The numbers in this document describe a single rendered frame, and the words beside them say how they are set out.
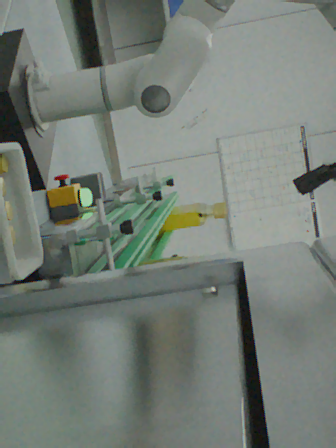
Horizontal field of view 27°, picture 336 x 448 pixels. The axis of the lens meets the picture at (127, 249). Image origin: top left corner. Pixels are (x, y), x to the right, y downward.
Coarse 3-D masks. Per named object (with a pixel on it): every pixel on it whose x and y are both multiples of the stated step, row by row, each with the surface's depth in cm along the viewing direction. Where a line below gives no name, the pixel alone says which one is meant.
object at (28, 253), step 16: (0, 144) 114; (16, 144) 123; (16, 160) 125; (0, 176) 126; (16, 176) 126; (0, 192) 110; (16, 192) 126; (0, 208) 111; (16, 208) 127; (32, 208) 127; (0, 224) 112; (16, 224) 127; (32, 224) 127; (16, 240) 128; (32, 240) 128; (16, 256) 128; (32, 256) 128; (16, 272) 113; (32, 272) 120
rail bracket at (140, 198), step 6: (138, 180) 187; (138, 186) 187; (156, 192) 187; (120, 198) 188; (126, 198) 188; (132, 198) 188; (138, 198) 187; (144, 198) 187; (150, 198) 187; (156, 198) 187; (162, 198) 187; (114, 204) 188; (120, 204) 188
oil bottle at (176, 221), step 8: (168, 216) 249; (176, 216) 248; (184, 216) 248; (192, 216) 247; (200, 216) 247; (208, 216) 248; (216, 216) 247; (224, 216) 247; (168, 224) 249; (176, 224) 249; (184, 224) 248; (192, 224) 248; (200, 224) 248; (160, 232) 250
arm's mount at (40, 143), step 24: (0, 48) 146; (24, 48) 148; (0, 72) 139; (24, 72) 145; (0, 96) 134; (24, 96) 143; (0, 120) 138; (24, 120) 141; (24, 144) 142; (48, 144) 157; (48, 168) 154
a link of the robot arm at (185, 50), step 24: (192, 0) 135; (168, 24) 138; (192, 24) 132; (216, 24) 138; (168, 48) 132; (192, 48) 131; (144, 72) 136; (168, 72) 134; (192, 72) 134; (144, 96) 137; (168, 96) 137
